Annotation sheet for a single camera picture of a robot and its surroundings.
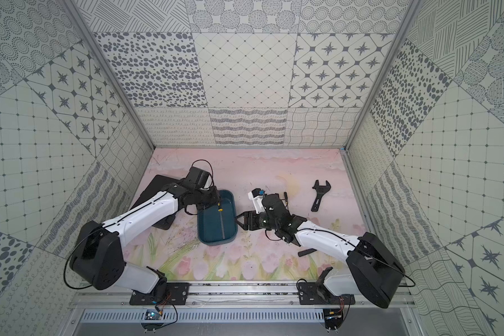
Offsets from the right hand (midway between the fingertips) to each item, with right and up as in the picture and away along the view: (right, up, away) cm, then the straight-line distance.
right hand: (240, 220), depth 80 cm
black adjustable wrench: (+38, +9, +22) cm, 44 cm away
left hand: (-8, +9, +6) cm, 14 cm away
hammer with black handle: (+27, -14, +4) cm, 30 cm away
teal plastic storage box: (-10, -2, +4) cm, 11 cm away
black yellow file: (-9, +3, +4) cm, 10 cm away
